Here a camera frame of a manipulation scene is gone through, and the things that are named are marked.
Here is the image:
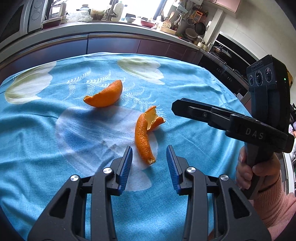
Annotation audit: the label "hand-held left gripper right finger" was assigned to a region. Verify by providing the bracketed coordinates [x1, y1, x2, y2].
[166, 145, 271, 241]

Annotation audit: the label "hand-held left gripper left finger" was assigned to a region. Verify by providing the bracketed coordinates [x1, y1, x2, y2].
[28, 146, 134, 241]

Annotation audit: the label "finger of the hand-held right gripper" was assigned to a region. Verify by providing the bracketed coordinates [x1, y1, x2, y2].
[171, 98, 232, 131]

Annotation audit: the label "long orange peel strip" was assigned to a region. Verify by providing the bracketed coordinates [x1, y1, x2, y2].
[134, 105, 166, 166]

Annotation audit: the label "person's right forearm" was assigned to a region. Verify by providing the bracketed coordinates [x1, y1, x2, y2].
[251, 171, 296, 241]

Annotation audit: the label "person's right hand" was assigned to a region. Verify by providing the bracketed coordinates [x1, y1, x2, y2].
[236, 147, 282, 190]

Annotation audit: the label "black built-in stove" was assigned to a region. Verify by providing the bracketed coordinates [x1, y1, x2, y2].
[198, 32, 258, 93]

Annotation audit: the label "broad orange peel piece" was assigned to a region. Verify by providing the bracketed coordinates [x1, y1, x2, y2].
[83, 79, 123, 108]

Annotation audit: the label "black frying pan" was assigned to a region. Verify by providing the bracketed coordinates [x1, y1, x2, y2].
[195, 22, 206, 35]

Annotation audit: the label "blue flower print tablecloth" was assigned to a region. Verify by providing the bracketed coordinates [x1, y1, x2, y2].
[0, 52, 274, 241]

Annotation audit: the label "yellow baking dish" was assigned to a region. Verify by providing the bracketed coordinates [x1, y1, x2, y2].
[159, 25, 177, 34]

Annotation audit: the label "red bowl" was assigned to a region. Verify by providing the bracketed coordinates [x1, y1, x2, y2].
[140, 19, 157, 28]

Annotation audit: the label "brown kitchen base cabinets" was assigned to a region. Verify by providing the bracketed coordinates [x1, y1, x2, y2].
[0, 33, 202, 77]

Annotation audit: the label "kitchen window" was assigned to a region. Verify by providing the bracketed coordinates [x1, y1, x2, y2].
[48, 0, 179, 22]

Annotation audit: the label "white soap bottle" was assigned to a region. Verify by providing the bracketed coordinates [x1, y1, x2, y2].
[114, 2, 123, 22]

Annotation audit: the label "metal kitchen faucet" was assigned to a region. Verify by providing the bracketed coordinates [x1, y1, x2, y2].
[107, 0, 116, 21]

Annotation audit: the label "brown glass jar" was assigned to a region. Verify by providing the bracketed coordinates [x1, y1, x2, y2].
[90, 8, 105, 21]

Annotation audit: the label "clear plastic bag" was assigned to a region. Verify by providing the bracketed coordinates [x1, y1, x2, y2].
[68, 9, 93, 23]

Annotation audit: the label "dark food container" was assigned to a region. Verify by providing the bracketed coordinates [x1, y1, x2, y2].
[43, 18, 63, 29]

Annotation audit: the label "glass electric kettle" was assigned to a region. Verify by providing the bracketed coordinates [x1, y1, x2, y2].
[49, 2, 68, 24]

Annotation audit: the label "white microwave oven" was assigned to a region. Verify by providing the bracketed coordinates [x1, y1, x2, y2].
[0, 0, 50, 38]

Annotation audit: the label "pink wall cabinet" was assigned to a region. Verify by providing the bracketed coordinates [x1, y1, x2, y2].
[203, 0, 242, 13]

